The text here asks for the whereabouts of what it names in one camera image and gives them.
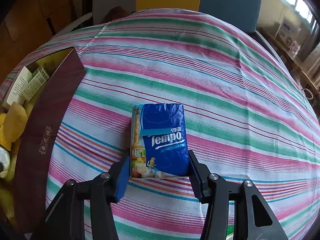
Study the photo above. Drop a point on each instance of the yellow knit sock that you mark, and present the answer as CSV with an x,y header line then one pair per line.
x,y
3,141

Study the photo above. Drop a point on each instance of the small green white box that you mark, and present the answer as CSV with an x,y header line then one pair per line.
x,y
34,83

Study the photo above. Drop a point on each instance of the white box on shelf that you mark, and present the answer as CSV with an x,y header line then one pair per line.
x,y
287,32

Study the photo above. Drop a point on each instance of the gold tin box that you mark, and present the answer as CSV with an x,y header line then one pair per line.
x,y
27,178

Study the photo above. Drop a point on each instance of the striped bed sheet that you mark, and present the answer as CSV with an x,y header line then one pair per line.
x,y
246,118

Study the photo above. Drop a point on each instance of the cream medicine box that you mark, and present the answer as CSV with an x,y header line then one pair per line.
x,y
14,92

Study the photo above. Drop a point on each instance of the white plastic bag bundle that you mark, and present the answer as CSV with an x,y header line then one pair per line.
x,y
5,162

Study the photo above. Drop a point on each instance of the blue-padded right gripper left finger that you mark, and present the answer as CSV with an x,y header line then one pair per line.
x,y
64,218

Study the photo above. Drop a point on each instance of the wooden side shelf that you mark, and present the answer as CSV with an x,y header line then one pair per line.
x,y
292,61

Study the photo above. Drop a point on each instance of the blue Tempo tissue pack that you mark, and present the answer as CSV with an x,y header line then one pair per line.
x,y
159,147

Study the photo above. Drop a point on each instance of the wooden wardrobe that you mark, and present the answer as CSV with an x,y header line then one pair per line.
x,y
28,24

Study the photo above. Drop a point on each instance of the white bed rail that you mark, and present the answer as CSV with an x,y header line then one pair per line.
x,y
74,24

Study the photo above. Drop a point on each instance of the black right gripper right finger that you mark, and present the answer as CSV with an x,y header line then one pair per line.
x,y
253,217

